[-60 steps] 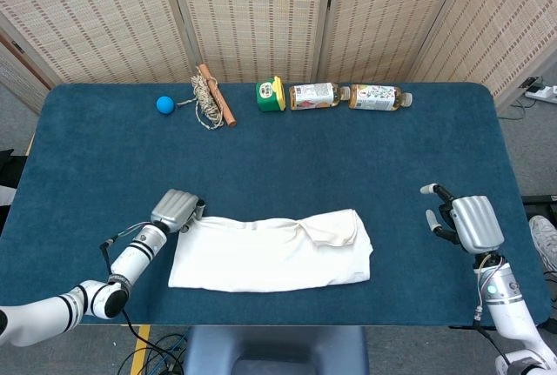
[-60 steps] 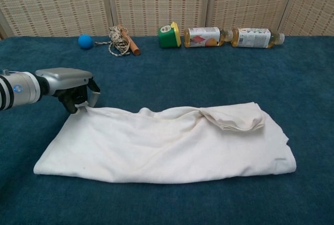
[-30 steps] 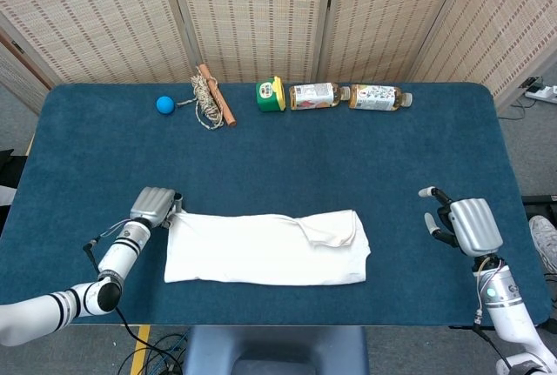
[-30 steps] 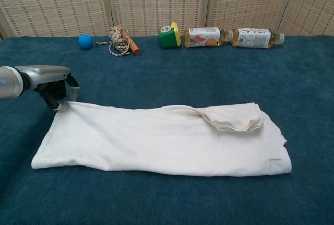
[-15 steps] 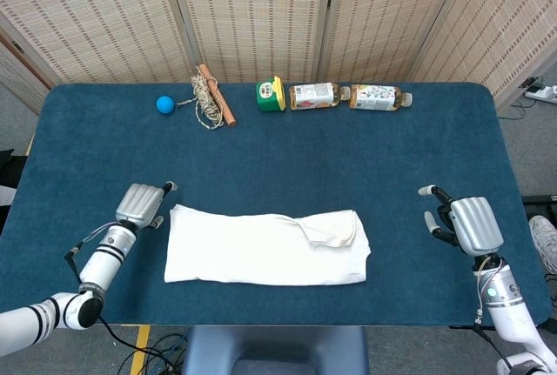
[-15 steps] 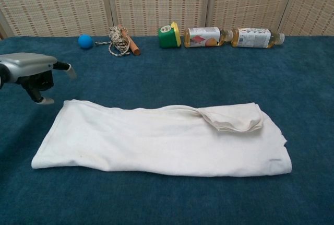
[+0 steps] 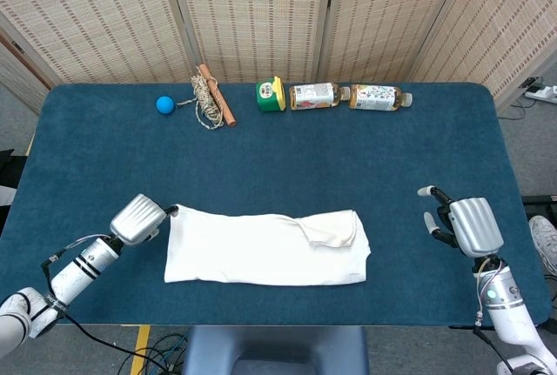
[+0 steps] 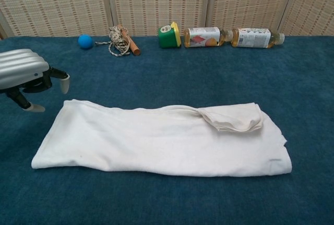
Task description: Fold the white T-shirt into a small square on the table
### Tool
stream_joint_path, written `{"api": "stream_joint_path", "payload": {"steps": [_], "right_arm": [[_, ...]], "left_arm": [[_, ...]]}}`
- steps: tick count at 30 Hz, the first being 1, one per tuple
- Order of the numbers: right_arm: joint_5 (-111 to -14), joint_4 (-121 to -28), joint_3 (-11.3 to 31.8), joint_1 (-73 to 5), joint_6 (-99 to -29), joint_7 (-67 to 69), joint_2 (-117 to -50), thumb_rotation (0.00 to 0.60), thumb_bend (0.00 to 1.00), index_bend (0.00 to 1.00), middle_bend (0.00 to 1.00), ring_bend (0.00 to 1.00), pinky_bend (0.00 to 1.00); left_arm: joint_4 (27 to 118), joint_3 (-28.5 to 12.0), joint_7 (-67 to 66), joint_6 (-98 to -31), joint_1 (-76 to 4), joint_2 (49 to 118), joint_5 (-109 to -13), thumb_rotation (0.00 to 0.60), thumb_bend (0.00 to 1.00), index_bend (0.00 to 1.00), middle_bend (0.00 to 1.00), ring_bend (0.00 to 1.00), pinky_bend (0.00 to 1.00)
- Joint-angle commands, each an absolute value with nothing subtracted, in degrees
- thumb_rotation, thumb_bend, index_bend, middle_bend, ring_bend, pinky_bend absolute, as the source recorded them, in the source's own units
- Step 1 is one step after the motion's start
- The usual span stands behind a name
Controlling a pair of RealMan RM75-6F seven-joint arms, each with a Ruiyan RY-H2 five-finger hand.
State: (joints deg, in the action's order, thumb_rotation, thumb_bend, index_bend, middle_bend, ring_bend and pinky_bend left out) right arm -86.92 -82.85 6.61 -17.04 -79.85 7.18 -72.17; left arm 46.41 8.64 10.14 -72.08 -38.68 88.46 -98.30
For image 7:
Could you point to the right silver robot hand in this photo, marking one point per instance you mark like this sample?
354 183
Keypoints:
476 227

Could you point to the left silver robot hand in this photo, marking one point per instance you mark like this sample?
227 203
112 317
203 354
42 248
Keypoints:
135 220

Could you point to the white t-shirt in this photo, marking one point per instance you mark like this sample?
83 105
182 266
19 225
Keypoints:
261 253

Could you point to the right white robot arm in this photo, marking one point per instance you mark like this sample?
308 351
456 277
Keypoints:
509 314

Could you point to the white sneaker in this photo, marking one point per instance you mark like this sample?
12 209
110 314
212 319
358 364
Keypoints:
544 236

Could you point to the blue ball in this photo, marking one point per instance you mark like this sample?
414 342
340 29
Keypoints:
165 105

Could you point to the brown wooden stick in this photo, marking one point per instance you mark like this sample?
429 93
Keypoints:
226 111

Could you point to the white power strip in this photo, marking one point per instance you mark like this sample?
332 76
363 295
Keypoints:
544 94

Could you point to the tea bottle with white label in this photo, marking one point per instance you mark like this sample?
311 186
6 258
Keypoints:
374 97

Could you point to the blue table cover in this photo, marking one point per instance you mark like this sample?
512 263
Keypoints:
304 166

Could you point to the green container with yellow lid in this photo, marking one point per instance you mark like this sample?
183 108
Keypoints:
267 98

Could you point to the woven folding screen panel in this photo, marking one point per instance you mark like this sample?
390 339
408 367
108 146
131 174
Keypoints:
13 75
87 14
257 14
513 22
383 14

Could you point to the tea bottle with fruit label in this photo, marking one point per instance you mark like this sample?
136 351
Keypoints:
313 95

